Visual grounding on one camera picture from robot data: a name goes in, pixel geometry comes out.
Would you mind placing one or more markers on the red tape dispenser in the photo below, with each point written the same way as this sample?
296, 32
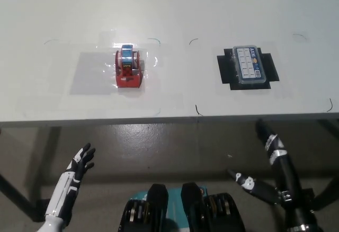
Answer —
128, 79

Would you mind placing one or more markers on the clear box of screws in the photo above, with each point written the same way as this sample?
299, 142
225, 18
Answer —
249, 65

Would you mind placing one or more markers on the black table foot plate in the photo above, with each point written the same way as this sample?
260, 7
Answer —
42, 209

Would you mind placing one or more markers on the black diagonal table leg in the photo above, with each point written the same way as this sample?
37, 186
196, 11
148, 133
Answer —
16, 192
327, 192

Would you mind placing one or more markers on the black tape patch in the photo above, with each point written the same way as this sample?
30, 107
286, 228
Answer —
225, 67

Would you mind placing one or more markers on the white and black left hand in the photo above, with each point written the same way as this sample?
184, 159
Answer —
67, 187

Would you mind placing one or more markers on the black and teal robot body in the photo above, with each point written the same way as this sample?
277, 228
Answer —
159, 210

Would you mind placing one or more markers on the grey upright table leg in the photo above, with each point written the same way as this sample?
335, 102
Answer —
42, 160

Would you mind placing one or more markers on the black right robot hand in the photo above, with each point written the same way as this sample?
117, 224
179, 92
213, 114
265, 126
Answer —
287, 179

